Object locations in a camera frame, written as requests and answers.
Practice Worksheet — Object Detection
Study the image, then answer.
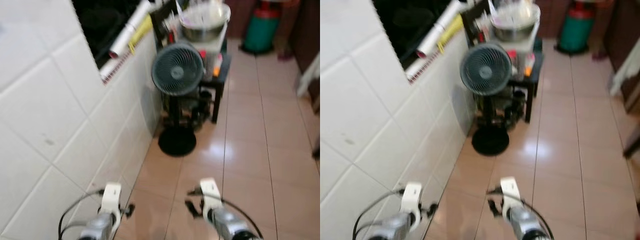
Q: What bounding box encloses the grey-green standing fan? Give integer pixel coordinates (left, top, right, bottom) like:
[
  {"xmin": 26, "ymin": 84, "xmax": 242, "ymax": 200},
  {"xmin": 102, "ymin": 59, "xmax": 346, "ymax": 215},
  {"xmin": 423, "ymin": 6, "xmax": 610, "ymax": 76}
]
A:
[
  {"xmin": 460, "ymin": 43, "xmax": 514, "ymax": 156},
  {"xmin": 151, "ymin": 42, "xmax": 206, "ymax": 157}
]

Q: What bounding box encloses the black side table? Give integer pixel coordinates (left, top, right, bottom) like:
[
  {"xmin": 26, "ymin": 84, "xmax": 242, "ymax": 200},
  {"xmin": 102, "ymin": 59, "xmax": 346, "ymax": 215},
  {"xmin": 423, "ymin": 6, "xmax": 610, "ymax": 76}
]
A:
[
  {"xmin": 150, "ymin": 2, "xmax": 232, "ymax": 125},
  {"xmin": 460, "ymin": 2, "xmax": 544, "ymax": 124}
]

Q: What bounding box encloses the yellow plastic stick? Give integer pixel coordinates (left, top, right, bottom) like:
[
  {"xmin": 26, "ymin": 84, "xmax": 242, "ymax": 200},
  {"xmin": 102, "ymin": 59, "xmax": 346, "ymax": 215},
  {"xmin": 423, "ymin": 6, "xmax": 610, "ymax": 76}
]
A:
[
  {"xmin": 436, "ymin": 15, "xmax": 464, "ymax": 55},
  {"xmin": 128, "ymin": 15, "xmax": 153, "ymax": 55}
]

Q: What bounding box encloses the large steel basin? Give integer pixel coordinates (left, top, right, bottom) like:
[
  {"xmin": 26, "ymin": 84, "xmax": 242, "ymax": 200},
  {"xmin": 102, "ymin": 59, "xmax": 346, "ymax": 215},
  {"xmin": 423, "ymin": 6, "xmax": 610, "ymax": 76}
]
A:
[
  {"xmin": 178, "ymin": 2, "xmax": 232, "ymax": 44},
  {"xmin": 489, "ymin": 4, "xmax": 542, "ymax": 44}
]

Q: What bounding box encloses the white rolled tube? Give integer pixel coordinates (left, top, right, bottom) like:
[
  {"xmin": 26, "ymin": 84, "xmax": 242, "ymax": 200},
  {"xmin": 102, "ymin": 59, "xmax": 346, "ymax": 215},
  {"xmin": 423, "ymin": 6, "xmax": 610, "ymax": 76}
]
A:
[
  {"xmin": 109, "ymin": 0, "xmax": 154, "ymax": 59},
  {"xmin": 416, "ymin": 0, "xmax": 469, "ymax": 58}
]

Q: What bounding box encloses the green gas cylinder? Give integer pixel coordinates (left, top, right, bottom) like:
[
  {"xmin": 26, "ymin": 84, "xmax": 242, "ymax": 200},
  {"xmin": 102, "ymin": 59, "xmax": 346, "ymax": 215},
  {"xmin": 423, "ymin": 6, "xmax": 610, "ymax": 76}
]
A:
[
  {"xmin": 556, "ymin": 0, "xmax": 596, "ymax": 55},
  {"xmin": 242, "ymin": 0, "xmax": 281, "ymax": 55}
]

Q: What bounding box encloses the dark wooden cabinet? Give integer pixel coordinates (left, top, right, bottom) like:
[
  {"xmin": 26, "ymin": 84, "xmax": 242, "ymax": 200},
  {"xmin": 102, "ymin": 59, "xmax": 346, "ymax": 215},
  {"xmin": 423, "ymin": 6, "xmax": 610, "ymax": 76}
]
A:
[
  {"xmin": 291, "ymin": 0, "xmax": 321, "ymax": 101},
  {"xmin": 603, "ymin": 0, "xmax": 640, "ymax": 113}
]

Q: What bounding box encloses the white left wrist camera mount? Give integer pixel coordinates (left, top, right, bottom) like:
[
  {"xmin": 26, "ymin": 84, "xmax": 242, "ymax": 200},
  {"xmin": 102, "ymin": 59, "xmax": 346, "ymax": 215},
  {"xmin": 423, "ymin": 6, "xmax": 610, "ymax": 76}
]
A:
[
  {"xmin": 401, "ymin": 182, "xmax": 424, "ymax": 224},
  {"xmin": 99, "ymin": 182, "xmax": 123, "ymax": 226}
]

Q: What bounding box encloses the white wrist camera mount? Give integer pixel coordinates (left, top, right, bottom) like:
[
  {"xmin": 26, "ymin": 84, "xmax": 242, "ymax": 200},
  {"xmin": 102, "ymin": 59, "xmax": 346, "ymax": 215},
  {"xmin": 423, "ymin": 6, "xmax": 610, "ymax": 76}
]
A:
[
  {"xmin": 199, "ymin": 178, "xmax": 224, "ymax": 211},
  {"xmin": 99, "ymin": 182, "xmax": 123, "ymax": 226},
  {"xmin": 401, "ymin": 182, "xmax": 424, "ymax": 224},
  {"xmin": 499, "ymin": 176, "xmax": 524, "ymax": 211}
]

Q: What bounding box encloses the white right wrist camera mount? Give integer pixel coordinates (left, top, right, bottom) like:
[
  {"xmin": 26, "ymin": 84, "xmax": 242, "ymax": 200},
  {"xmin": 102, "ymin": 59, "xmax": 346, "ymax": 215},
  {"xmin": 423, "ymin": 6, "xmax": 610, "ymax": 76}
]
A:
[
  {"xmin": 199, "ymin": 178, "xmax": 224, "ymax": 211},
  {"xmin": 499, "ymin": 176, "xmax": 524, "ymax": 211}
]

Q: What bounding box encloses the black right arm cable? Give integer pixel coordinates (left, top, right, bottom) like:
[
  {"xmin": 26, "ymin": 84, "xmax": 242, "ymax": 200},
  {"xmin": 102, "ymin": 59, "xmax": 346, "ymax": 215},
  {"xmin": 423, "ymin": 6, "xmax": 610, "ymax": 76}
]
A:
[
  {"xmin": 219, "ymin": 197, "xmax": 264, "ymax": 240},
  {"xmin": 520, "ymin": 197, "xmax": 556, "ymax": 240}
]

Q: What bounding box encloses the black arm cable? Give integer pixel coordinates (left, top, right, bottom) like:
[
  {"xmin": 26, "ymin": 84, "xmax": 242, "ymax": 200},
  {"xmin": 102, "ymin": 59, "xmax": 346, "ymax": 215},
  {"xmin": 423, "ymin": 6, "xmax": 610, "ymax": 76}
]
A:
[
  {"xmin": 520, "ymin": 197, "xmax": 556, "ymax": 240},
  {"xmin": 219, "ymin": 197, "xmax": 264, "ymax": 240},
  {"xmin": 352, "ymin": 188, "xmax": 405, "ymax": 240},
  {"xmin": 58, "ymin": 188, "xmax": 106, "ymax": 240}
]

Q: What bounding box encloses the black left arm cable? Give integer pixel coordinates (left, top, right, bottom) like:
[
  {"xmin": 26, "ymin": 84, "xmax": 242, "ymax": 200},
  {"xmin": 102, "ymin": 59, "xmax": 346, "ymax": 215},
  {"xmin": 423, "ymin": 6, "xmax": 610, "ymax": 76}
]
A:
[
  {"xmin": 58, "ymin": 188, "xmax": 106, "ymax": 240},
  {"xmin": 352, "ymin": 188, "xmax": 405, "ymax": 240}
]

